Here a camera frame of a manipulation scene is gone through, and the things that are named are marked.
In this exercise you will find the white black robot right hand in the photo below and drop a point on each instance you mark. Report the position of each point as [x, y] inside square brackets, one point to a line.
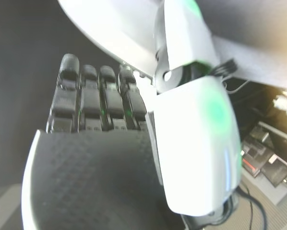
[194, 143]

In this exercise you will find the black equipment case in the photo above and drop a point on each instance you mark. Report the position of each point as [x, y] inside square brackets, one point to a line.
[273, 167]

